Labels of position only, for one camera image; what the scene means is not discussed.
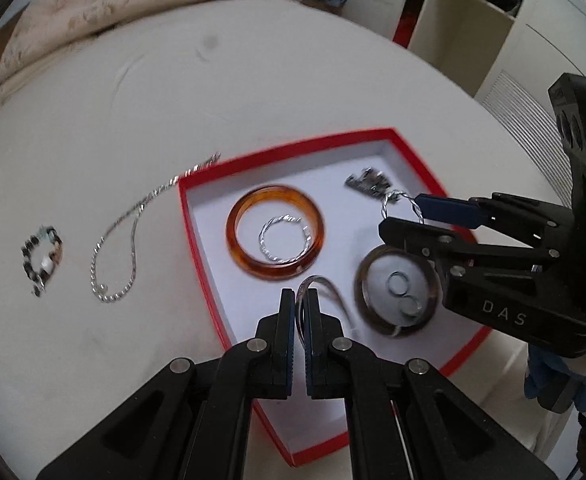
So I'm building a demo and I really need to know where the red cardboard box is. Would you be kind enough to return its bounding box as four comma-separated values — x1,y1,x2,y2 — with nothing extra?
178,127,494,466

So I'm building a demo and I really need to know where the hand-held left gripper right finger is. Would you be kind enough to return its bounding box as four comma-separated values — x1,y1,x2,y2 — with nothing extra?
303,290,558,480

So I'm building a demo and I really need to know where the white wardrobe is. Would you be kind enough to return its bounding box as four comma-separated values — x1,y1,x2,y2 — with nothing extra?
475,0,586,206

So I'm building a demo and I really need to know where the twisted silver hoop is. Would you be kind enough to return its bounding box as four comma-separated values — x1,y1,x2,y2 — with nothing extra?
380,189,426,223
258,214,313,265

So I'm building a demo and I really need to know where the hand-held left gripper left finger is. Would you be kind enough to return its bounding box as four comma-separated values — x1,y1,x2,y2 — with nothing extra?
36,287,296,480

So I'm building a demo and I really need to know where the dark brown bangle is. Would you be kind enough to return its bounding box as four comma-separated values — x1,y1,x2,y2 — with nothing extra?
354,245,444,338

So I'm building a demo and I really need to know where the black and white beaded bracelet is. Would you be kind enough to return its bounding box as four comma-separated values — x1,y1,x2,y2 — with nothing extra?
22,226,64,297

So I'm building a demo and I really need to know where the cream open shelf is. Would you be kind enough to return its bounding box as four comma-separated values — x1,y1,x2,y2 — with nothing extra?
408,0,541,97

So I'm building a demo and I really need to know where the person's right hand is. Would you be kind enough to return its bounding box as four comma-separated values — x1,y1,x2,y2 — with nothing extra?
524,347,586,413

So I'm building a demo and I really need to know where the amber translucent bangle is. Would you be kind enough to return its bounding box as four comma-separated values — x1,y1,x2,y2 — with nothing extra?
225,186,325,281

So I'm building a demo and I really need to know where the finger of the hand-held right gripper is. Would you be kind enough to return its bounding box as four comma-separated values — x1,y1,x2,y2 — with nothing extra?
378,217,560,277
415,192,574,247

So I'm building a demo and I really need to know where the silver chain necklace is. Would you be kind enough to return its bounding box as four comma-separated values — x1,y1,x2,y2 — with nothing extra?
90,152,222,303

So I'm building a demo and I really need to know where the silver cuff bracelet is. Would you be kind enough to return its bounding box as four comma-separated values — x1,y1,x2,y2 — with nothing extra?
295,275,359,346

